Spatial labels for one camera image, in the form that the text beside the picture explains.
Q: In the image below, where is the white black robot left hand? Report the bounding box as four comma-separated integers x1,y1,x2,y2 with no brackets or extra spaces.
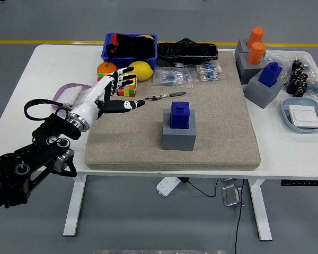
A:
70,66,146,123

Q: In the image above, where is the blue square seal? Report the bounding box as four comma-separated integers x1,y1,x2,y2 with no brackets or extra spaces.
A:
258,61,283,87
170,101,191,130

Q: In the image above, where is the grey square seal holder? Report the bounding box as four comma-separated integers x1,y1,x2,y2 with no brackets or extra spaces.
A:
162,108,197,151
244,69,285,109

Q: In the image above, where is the grey round-hole seal holder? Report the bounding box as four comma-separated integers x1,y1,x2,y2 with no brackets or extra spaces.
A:
234,38,267,58
235,51,267,85

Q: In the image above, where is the orange cylinder seal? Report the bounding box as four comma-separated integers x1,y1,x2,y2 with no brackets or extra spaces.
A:
246,26,266,50
246,41,266,66

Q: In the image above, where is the colourful puzzle cube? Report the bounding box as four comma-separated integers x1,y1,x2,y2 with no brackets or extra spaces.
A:
116,74,138,98
96,72,113,83

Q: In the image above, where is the purple plate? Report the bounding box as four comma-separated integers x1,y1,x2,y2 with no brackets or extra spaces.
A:
51,83,95,112

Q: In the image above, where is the orange fruit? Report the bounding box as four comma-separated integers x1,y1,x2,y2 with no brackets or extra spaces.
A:
96,61,118,78

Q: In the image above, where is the yellow lemon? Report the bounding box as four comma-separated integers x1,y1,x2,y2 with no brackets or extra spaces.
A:
127,60,154,82

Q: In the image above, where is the blue plastic bin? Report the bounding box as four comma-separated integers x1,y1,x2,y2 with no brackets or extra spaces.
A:
101,33,158,68

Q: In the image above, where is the black cloth with red trim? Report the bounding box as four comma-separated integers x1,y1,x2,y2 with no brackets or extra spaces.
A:
105,33,156,59

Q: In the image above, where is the bag of blue resistors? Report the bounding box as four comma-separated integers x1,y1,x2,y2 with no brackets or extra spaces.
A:
152,66,194,88

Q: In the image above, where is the white table leg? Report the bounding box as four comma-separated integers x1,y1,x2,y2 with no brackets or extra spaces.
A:
63,174,87,237
248,179,273,241

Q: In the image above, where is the black wrapped keyboard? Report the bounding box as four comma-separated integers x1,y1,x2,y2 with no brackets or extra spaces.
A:
156,38,219,64

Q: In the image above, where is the white power strip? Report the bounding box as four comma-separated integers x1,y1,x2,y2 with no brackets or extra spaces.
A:
156,176,181,197

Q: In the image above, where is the bag of beige resistors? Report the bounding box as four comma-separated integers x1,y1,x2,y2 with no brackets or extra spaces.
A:
187,63,225,83

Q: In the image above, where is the grey-brown mat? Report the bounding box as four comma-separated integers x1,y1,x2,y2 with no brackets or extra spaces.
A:
84,50,262,171

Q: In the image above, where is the silver metal pedal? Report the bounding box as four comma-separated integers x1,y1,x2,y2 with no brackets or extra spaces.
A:
221,184,246,207

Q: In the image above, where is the light blue plate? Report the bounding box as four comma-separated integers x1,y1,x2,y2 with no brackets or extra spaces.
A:
280,97,318,134

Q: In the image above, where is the clear plastic bag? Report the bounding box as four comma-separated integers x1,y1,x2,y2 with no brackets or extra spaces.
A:
264,50,318,70

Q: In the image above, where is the black table control panel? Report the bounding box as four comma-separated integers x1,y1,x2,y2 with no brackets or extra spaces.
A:
280,179,318,187

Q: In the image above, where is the white switch panel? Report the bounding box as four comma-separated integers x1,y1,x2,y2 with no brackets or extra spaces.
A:
288,105,318,130
58,85,86,106

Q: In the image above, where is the black power cable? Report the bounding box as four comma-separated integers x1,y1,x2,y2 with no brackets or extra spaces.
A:
180,177,246,254

